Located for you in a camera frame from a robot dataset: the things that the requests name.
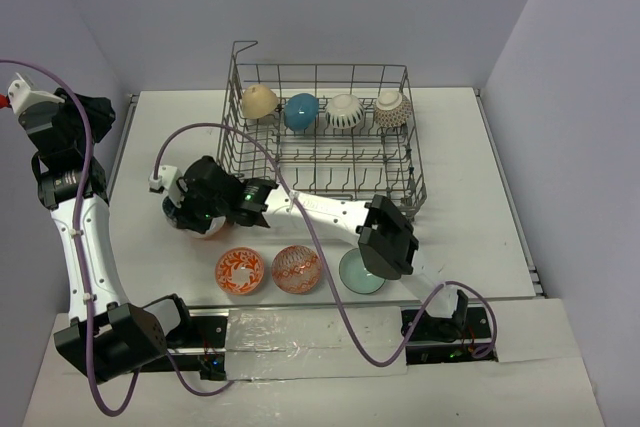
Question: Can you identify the white bowl orange rim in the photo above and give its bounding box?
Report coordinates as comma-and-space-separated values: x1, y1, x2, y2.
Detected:
326, 94, 364, 130

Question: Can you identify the orange geometric pattern bowl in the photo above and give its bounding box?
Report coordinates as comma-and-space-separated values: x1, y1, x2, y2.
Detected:
271, 245, 323, 294

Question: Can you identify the orange bowl under stack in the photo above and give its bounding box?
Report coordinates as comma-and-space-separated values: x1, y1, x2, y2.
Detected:
183, 217, 226, 239

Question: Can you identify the black mounting rail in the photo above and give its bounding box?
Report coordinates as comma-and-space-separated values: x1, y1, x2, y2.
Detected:
146, 306, 497, 381

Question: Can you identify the blue white patterned bowl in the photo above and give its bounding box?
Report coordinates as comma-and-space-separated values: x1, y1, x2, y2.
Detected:
161, 197, 180, 229

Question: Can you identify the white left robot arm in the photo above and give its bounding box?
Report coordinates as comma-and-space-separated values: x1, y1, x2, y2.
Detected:
8, 80, 196, 384

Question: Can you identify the white taped sheet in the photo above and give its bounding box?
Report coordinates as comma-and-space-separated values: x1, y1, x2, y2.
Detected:
225, 308, 407, 381

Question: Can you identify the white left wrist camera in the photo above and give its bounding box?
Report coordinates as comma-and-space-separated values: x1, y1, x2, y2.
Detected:
1, 72, 63, 116

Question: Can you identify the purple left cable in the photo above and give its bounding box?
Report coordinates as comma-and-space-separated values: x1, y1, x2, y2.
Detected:
0, 58, 236, 418

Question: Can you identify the grey wire dish rack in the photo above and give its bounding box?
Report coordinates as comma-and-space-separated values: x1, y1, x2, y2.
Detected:
216, 40, 427, 218

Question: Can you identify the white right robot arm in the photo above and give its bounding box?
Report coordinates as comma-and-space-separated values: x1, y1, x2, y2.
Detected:
149, 156, 469, 338

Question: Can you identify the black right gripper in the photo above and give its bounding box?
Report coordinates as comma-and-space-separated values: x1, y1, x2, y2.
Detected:
166, 181, 229, 234

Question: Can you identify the pale green bowl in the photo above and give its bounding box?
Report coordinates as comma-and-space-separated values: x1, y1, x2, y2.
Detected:
339, 248, 386, 295

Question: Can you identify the tan bowl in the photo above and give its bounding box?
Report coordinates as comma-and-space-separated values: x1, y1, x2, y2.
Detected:
242, 84, 280, 120

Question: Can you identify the orange floral pattern bowl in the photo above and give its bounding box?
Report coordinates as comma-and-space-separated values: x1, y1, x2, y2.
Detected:
215, 247, 265, 295

